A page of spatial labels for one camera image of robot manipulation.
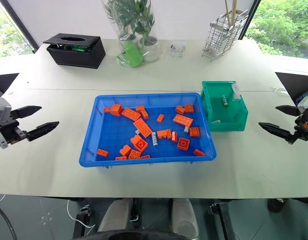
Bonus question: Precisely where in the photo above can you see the black round caster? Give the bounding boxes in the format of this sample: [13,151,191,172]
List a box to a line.
[267,198,286,214]

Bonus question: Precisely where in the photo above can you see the black table leg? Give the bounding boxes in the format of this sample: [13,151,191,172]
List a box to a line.
[207,201,236,240]
[72,197,92,239]

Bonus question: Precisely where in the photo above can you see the green plastic bin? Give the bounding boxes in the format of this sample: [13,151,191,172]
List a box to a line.
[200,80,249,132]

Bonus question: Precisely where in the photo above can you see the white label card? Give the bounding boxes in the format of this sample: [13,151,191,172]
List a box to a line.
[232,84,241,101]

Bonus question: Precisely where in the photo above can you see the silver wire rack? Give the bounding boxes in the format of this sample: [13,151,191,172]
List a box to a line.
[201,9,250,62]

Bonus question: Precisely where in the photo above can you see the orange sloped block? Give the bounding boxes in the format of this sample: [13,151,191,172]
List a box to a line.
[109,103,124,117]
[119,144,133,157]

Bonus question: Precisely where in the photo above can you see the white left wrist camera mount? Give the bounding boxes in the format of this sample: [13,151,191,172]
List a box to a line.
[0,96,12,150]

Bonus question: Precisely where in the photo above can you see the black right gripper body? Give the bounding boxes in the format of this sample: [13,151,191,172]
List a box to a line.
[288,110,308,145]

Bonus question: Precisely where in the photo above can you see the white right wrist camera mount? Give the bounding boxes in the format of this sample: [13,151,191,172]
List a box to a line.
[297,94,308,119]

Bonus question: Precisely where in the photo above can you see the blue plastic tray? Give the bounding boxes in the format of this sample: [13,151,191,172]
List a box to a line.
[78,92,217,168]

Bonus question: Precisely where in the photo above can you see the grey rounded shape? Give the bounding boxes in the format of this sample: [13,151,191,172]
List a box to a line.
[171,198,200,239]
[97,198,134,233]

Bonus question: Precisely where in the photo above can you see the green watering can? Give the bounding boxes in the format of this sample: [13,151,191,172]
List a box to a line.
[116,37,147,68]

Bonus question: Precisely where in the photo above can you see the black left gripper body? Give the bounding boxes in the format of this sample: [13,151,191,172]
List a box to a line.
[0,109,28,146]

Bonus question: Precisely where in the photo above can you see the dark triangular panel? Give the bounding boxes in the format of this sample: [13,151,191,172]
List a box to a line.
[0,72,20,94]
[274,71,308,106]

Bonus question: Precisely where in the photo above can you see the black tissue box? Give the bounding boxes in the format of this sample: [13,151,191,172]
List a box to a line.
[42,32,106,70]

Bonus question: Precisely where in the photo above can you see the green leafy plant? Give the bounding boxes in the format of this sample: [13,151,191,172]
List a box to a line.
[103,0,156,42]

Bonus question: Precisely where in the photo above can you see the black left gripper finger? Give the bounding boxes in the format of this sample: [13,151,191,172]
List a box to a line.
[10,105,42,120]
[26,121,60,143]

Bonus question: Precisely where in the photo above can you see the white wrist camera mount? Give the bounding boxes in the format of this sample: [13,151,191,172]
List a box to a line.
[0,96,12,150]
[297,94,308,119]

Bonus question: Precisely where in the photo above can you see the small clear plastic bag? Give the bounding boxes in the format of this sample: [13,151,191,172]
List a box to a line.
[169,43,188,59]

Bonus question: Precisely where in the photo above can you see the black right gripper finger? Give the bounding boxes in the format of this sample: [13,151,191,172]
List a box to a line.
[258,121,295,144]
[275,104,302,117]

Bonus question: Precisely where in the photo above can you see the white plant pot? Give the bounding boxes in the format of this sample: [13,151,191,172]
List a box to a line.
[143,35,162,63]

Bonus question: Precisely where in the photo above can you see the black centre post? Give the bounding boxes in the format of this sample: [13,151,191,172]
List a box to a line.
[132,198,142,229]

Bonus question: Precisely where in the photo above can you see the black floor cable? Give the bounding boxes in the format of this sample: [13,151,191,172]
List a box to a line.
[0,199,17,240]

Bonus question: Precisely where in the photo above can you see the plant in glass vase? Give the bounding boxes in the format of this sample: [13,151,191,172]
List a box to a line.
[101,0,163,66]

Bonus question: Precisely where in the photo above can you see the white floor cable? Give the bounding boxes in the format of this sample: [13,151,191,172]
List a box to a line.
[66,199,96,229]

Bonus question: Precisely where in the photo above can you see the wooden sticks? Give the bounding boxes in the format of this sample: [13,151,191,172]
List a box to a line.
[224,0,239,26]

